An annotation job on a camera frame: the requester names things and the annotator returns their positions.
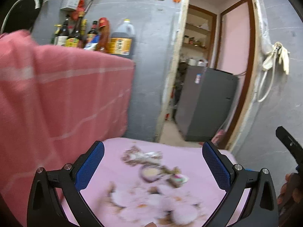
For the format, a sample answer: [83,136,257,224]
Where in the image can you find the red mesh bag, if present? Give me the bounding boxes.
[72,0,86,21]

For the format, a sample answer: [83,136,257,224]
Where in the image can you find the cream rubber glove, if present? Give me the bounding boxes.
[278,45,290,75]
[262,42,280,71]

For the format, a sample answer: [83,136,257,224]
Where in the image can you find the wooden door frame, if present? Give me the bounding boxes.
[155,0,265,152]

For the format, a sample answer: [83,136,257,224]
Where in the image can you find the coral plaid cloth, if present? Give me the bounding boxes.
[0,30,136,226]

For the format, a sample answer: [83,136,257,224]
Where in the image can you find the wooden shelf unit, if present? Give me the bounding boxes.
[182,5,217,63]

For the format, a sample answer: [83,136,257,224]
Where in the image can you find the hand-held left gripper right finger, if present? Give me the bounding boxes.
[202,141,278,227]

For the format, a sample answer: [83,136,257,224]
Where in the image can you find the pile of wrappers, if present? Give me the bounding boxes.
[121,145,190,188]

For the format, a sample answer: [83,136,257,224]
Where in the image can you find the person's right hand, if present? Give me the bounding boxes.
[277,173,298,215]

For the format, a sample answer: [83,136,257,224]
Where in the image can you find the red-capped dark bottle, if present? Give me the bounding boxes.
[86,20,99,45]

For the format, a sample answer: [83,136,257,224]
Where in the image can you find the small yellow-capped bottle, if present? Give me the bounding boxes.
[53,24,62,46]

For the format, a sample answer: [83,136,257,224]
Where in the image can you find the pink cloth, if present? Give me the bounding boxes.
[212,130,226,144]

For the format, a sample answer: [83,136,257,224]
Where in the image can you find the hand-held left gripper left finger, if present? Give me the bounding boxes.
[27,141,105,227]

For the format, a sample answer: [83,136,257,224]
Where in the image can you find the large dark oil jug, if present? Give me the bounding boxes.
[110,19,137,58]

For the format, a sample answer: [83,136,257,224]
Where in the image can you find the tall dark sauce bottle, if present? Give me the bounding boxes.
[69,12,82,48]

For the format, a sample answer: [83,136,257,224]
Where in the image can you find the clear hanging plastic bag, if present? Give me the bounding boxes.
[259,16,273,52]

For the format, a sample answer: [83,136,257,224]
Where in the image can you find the yellowish sauce bottle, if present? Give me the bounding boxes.
[79,19,87,48]

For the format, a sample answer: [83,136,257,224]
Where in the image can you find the black wok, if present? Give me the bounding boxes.
[0,0,44,33]

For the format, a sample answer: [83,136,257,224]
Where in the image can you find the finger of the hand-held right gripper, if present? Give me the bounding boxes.
[276,126,303,166]

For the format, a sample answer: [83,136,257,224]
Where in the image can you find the blue and white packet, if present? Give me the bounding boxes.
[84,35,100,51]

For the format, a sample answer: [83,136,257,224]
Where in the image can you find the chrome faucet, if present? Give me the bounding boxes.
[1,0,41,33]

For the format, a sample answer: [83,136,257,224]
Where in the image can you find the pink floral blanket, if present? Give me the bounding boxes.
[60,137,251,227]

